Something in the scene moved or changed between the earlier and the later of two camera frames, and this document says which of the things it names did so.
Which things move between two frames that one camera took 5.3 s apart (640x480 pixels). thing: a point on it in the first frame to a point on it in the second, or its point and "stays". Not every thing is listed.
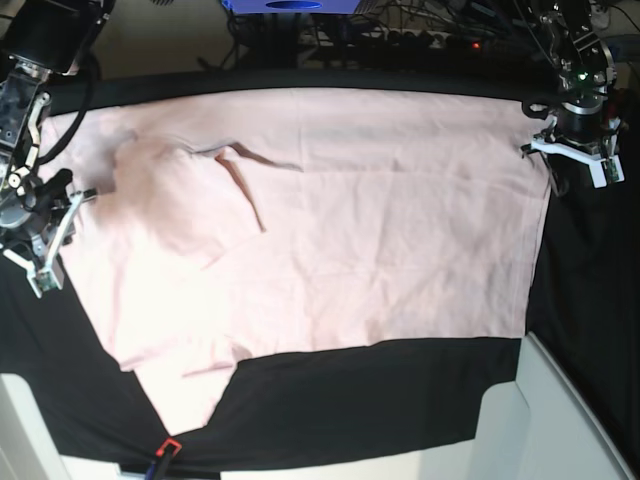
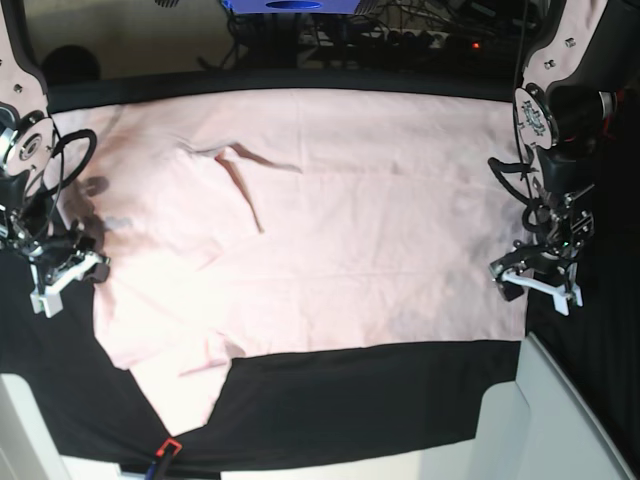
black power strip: (411, 40) stays
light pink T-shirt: (235, 227) stays
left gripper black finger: (560, 184) to (511, 290)
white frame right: (536, 427) stays
